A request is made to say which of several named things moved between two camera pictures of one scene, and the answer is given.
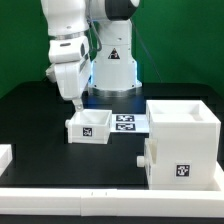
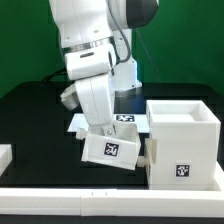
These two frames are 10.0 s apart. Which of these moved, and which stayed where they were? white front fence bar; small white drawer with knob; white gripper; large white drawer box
Moved: white gripper; small white drawer with knob
Stayed: large white drawer box; white front fence bar
